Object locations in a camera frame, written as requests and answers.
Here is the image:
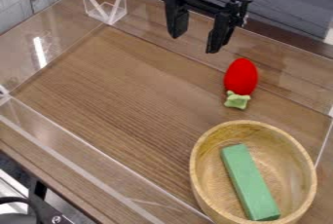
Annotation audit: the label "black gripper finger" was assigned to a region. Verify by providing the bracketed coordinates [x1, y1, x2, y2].
[164, 0, 188, 38]
[206, 12, 235, 54]

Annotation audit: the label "clear acrylic corner bracket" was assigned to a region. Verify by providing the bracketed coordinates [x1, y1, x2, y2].
[83, 0, 127, 25]

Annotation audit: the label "red plush strawberry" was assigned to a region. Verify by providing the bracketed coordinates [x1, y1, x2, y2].
[223, 57, 259, 110]

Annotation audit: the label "green rectangular block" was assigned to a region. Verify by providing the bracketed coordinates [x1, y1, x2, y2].
[219, 144, 281, 221]

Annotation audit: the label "clear acrylic enclosure wall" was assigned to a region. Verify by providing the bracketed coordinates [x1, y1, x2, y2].
[0, 87, 213, 224]

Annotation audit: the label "wooden oval bowl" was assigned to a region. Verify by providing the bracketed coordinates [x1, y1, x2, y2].
[188, 120, 317, 224]

